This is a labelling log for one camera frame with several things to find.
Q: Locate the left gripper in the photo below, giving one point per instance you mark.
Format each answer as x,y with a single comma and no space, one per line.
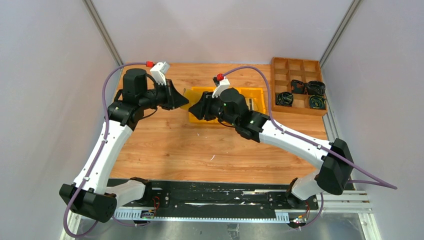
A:
169,94

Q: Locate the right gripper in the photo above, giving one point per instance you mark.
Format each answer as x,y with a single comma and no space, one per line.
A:
206,106

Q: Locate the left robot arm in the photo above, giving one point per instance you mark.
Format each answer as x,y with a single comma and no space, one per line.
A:
89,194

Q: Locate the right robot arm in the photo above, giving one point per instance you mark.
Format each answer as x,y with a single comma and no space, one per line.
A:
331,159

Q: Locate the grey cards in right bin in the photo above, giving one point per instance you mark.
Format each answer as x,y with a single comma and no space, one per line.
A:
254,104

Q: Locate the yellow three-compartment bin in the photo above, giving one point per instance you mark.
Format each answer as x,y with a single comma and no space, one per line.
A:
247,92

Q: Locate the wooden compartment tray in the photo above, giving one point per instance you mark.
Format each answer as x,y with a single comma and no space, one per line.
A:
297,87

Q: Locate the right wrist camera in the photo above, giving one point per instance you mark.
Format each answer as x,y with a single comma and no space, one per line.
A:
221,86

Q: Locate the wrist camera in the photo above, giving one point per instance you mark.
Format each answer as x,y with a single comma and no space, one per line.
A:
221,86
158,72

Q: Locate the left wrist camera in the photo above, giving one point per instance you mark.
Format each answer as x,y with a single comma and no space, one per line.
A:
158,72

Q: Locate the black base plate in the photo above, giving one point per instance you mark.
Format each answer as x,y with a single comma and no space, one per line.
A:
216,200

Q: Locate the aluminium frame rail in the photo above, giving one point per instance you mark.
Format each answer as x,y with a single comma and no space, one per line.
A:
351,201

